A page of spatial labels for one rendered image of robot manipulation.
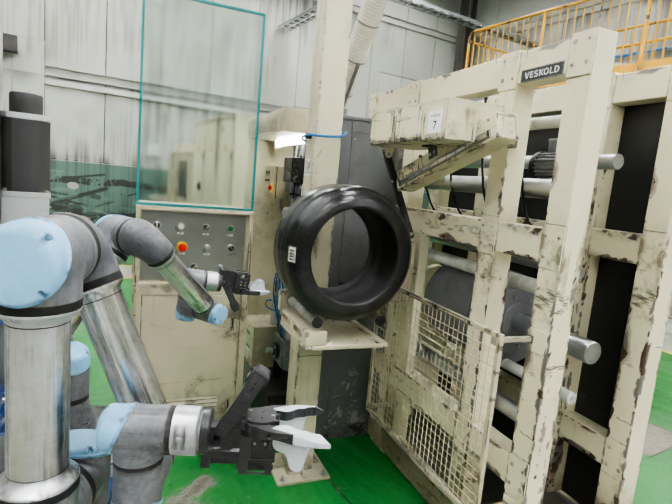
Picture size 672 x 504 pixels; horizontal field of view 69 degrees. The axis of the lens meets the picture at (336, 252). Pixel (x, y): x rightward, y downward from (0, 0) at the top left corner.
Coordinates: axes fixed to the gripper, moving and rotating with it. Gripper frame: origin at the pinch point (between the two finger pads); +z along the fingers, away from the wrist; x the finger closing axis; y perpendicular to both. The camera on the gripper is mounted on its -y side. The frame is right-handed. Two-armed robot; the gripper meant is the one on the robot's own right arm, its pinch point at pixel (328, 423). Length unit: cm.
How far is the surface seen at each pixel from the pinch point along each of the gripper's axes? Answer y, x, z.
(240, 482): 86, -156, -23
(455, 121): -77, -89, 46
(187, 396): 52, -174, -54
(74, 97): -273, -879, -427
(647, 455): 80, -193, 215
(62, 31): -383, -855, -446
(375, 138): -80, -139, 26
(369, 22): -142, -163, 23
